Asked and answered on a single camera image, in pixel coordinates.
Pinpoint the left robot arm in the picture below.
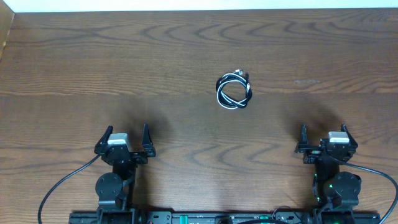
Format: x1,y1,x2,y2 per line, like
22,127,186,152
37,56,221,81
95,124,156,224

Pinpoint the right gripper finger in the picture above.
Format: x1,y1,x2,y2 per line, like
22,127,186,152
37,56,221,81
295,124,310,153
341,123,358,149

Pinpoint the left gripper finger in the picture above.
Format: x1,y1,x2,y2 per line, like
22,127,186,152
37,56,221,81
94,126,113,155
142,123,156,157

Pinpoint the white usb cable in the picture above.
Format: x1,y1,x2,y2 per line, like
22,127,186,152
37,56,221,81
216,68,251,110

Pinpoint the black usb cable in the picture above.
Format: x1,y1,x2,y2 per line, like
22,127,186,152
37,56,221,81
215,72,253,109

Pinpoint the camera black cable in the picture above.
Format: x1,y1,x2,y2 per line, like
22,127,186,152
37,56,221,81
341,161,398,224
37,154,102,224

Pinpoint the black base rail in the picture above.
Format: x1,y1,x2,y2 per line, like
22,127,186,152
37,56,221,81
68,209,381,224

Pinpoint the right camera black cable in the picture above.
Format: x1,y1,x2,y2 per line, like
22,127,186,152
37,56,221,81
341,161,398,224

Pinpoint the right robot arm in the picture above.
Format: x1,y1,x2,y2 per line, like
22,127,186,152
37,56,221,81
295,124,361,223

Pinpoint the left camera black cable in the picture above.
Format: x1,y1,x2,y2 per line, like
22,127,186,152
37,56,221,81
37,154,102,224

